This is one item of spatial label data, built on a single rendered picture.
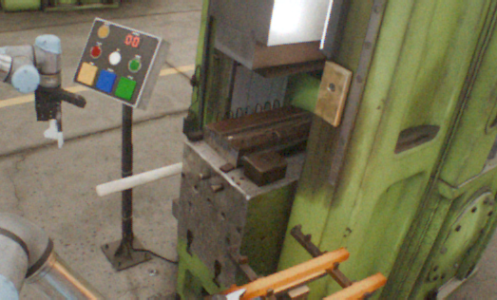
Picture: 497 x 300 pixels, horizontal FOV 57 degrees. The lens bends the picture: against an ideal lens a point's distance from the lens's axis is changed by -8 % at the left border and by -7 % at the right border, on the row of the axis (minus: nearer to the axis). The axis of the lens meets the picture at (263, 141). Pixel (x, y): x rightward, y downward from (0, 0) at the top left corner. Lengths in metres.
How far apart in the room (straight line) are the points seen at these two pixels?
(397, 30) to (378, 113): 0.23
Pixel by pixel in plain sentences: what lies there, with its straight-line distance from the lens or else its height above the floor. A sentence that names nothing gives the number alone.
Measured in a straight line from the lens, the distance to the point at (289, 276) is 1.22.
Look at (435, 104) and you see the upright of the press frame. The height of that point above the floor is 1.23.
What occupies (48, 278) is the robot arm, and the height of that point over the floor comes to 1.16.
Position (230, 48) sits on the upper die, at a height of 1.30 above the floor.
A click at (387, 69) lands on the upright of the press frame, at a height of 1.41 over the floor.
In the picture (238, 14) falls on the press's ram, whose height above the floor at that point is 1.41.
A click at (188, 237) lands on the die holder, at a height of 0.50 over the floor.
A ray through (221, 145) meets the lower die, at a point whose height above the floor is 0.96.
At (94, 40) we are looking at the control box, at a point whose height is 1.12.
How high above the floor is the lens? 1.82
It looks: 30 degrees down
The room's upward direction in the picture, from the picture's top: 10 degrees clockwise
